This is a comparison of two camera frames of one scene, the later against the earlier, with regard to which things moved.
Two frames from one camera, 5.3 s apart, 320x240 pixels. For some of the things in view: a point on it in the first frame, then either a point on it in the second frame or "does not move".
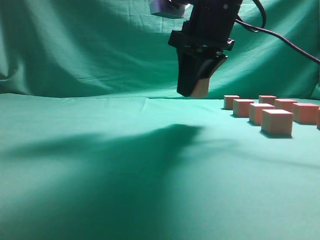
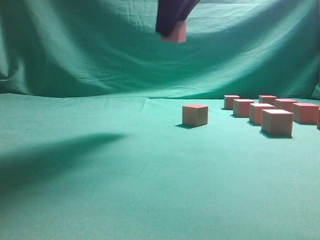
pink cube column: (241, 107) does not move
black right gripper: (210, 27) → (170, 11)
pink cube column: (255, 111) does not move
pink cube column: (201, 88) → (195, 115)
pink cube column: (277, 122) does not move
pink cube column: (318, 117) does not move
